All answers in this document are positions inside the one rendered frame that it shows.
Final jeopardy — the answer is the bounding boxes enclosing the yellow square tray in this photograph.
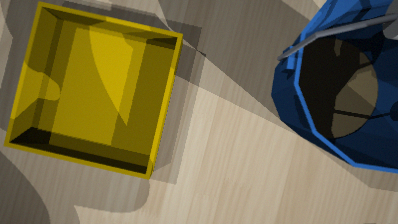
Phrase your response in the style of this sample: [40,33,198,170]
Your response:
[4,1,183,180]

